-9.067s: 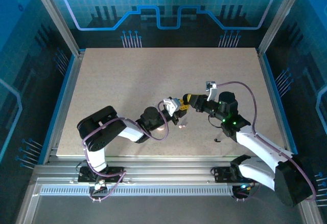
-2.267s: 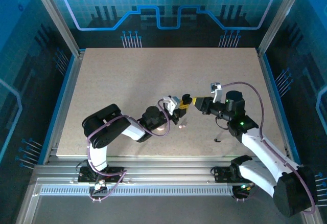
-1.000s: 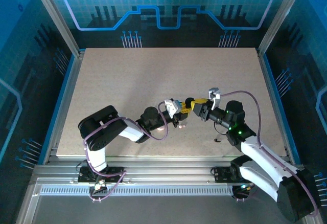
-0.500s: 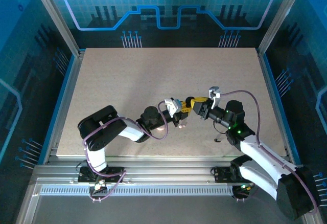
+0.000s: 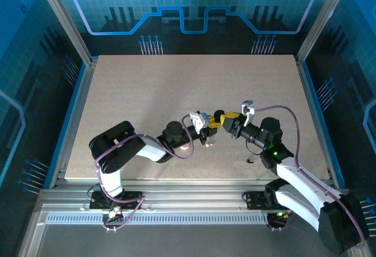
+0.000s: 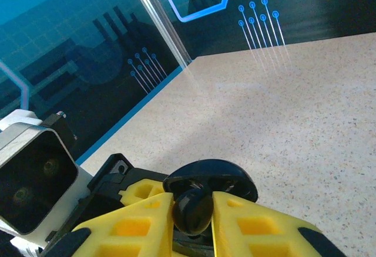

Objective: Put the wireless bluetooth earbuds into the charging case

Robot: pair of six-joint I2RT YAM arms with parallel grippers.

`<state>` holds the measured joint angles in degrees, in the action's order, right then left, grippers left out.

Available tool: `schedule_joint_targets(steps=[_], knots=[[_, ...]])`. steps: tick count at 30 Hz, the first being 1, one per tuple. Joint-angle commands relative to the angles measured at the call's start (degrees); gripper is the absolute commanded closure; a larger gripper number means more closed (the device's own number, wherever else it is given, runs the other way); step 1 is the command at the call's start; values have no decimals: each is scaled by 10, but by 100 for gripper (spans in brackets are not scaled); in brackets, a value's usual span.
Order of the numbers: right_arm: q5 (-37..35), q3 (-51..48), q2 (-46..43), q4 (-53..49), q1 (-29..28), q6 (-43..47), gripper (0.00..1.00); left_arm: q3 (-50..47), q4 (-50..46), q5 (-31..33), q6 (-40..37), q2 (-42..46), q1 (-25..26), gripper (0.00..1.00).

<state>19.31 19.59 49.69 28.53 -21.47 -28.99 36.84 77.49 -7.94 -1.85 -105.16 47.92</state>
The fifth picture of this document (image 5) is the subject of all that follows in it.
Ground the base connector with LEDs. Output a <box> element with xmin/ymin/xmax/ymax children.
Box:
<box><xmin>102</xmin><ymin>208</ymin><xmax>126</xmax><ymax>233</ymax></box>
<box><xmin>266</xmin><ymin>209</ymin><xmax>294</xmax><ymax>232</ymax></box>

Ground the blue circuit print side panel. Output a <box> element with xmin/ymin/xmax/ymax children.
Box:
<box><xmin>0</xmin><ymin>0</ymin><xmax>89</xmax><ymax>196</ymax></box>
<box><xmin>305</xmin><ymin>0</ymin><xmax>376</xmax><ymax>211</ymax></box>

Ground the aluminium side rail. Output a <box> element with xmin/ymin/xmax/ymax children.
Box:
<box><xmin>294</xmin><ymin>56</ymin><xmax>346</xmax><ymax>189</ymax></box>
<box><xmin>43</xmin><ymin>57</ymin><xmax>99</xmax><ymax>189</ymax></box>

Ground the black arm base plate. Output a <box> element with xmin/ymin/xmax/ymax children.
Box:
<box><xmin>89</xmin><ymin>190</ymin><xmax>145</xmax><ymax>211</ymax></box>
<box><xmin>245</xmin><ymin>191</ymin><xmax>267</xmax><ymax>211</ymax></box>

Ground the long aluminium frame rail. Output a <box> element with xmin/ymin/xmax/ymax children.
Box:
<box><xmin>35</xmin><ymin>179</ymin><xmax>353</xmax><ymax>225</ymax></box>

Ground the slotted grey cable duct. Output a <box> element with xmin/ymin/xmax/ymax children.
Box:
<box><xmin>46</xmin><ymin>212</ymin><xmax>270</xmax><ymax>225</ymax></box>

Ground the aluminium frame post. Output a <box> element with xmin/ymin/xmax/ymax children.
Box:
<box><xmin>32</xmin><ymin>0</ymin><xmax>99</xmax><ymax>66</ymax></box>
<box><xmin>294</xmin><ymin>0</ymin><xmax>355</xmax><ymax>66</ymax></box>

